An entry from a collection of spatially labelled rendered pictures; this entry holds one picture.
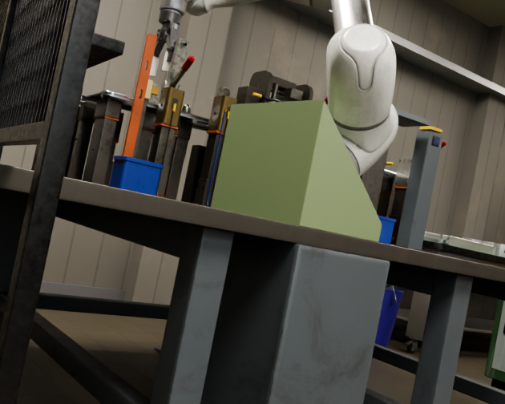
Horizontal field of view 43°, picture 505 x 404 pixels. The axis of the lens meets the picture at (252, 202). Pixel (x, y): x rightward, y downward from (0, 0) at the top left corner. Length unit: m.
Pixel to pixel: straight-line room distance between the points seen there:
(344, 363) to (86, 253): 2.88
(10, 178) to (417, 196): 1.60
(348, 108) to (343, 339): 0.55
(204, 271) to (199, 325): 0.11
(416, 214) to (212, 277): 1.18
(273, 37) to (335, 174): 3.51
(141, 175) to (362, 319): 0.66
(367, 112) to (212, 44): 2.99
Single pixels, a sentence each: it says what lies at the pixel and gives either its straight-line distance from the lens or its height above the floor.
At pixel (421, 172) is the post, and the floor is 0.99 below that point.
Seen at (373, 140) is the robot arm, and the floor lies 0.94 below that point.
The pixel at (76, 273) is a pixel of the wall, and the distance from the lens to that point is 4.24.
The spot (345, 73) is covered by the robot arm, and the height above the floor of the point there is 1.06.
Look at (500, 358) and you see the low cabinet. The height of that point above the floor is 0.21.
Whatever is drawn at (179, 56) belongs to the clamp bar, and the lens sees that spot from 2.09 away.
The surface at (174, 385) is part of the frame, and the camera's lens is 1.37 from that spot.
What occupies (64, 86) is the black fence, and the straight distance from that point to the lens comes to 0.83.
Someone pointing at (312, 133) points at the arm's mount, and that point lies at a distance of 1.45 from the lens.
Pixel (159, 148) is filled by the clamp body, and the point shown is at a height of 0.86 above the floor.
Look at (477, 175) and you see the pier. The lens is 6.45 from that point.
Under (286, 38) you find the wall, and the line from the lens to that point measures 5.00.
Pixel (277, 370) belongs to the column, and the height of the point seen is 0.38.
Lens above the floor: 0.68
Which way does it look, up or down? 2 degrees up
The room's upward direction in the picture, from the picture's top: 11 degrees clockwise
